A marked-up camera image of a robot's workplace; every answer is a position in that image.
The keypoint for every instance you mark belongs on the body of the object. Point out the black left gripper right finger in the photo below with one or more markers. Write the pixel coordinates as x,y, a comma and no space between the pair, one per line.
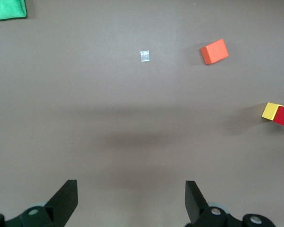
198,208

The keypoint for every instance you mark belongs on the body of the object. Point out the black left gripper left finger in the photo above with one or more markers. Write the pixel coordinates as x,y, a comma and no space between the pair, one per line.
61,203

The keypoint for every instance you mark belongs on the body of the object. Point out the red wooden block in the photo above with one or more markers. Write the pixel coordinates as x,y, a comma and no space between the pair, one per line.
282,116

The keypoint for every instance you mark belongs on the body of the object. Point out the yellow wooden block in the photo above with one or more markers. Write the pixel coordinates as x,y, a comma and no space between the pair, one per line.
269,110

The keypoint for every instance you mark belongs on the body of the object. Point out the orange wooden block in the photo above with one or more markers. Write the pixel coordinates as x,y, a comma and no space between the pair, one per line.
215,50

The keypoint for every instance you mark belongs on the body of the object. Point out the small clear tape piece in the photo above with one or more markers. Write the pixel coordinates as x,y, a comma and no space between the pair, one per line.
144,56

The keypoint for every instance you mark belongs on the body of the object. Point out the green microfibre cloth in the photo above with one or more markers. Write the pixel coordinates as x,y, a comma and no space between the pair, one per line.
6,9

